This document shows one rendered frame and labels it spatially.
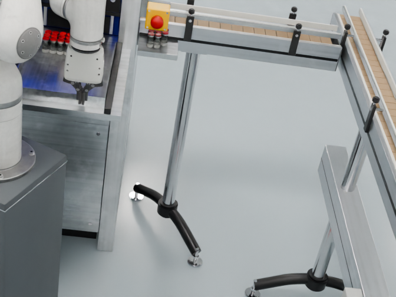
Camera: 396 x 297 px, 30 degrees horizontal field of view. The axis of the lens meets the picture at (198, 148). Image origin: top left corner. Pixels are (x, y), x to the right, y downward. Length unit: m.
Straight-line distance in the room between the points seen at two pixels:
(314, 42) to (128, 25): 0.63
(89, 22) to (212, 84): 2.24
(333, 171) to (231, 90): 1.55
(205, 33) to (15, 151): 0.90
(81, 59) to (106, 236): 1.06
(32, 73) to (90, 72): 0.28
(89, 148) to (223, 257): 0.73
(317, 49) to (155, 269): 1.03
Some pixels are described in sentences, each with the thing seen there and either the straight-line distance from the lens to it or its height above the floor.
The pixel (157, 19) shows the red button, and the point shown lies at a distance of 2.30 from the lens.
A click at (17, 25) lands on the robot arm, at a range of 1.60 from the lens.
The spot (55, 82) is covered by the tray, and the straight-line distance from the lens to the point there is 2.17.
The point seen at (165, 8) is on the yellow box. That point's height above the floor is 1.03.
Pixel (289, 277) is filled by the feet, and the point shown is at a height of 0.12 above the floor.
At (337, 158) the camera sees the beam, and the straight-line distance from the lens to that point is 2.67.
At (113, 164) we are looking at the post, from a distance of 2.64.
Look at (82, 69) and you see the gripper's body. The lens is 1.96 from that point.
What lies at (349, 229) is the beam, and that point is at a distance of 2.37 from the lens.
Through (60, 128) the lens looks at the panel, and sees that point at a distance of 2.57.
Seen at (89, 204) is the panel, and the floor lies 0.22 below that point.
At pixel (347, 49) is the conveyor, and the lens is 2.55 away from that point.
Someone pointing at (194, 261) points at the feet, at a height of 0.01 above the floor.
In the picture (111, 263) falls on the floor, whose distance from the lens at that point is 2.86.
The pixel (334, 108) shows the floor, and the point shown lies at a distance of 4.11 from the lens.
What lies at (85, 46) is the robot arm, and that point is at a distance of 1.91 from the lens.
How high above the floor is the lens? 1.98
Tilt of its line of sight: 34 degrees down
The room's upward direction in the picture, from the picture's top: 10 degrees clockwise
